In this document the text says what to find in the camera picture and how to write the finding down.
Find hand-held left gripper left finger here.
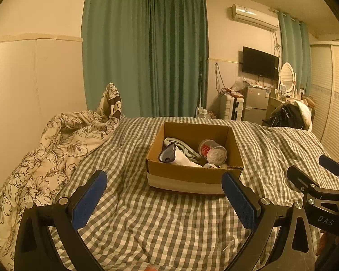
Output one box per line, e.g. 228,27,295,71
14,170,108,271

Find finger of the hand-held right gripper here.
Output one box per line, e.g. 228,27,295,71
287,166,320,196
318,154,339,189

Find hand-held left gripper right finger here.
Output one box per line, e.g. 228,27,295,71
222,172,314,271

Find cardboard box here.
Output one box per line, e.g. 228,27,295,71
146,122,244,196

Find clear cup red label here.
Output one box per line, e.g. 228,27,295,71
198,139,228,166

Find white sock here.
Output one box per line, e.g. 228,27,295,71
158,143,204,168

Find white curved plastic piece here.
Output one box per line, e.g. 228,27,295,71
164,138,201,159

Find person's right hand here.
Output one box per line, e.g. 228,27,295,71
316,230,335,259

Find white garment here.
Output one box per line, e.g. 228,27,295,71
294,102,313,130

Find black bag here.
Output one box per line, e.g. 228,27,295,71
267,104,304,129

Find floral quilt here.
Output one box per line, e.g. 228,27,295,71
0,83,123,266

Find white louvred wardrobe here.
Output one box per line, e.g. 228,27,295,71
309,41,339,164

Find dressing table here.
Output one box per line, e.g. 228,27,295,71
267,96,286,119

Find silver mini fridge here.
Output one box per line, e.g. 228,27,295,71
243,86,270,123

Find white suitcase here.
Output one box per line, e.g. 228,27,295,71
221,93,245,120

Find white oval vanity mirror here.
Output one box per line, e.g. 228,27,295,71
280,63,296,93

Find crumpled plastic bag on fridge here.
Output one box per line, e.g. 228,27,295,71
232,76,247,91

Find narrow green curtain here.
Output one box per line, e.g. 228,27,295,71
277,11,311,96

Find white pole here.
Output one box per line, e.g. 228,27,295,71
197,56,205,117

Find wide green curtain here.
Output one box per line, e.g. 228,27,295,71
81,0,210,118

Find white air conditioner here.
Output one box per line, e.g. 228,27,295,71
231,4,280,32

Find black wall television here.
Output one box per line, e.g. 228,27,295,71
242,46,280,80

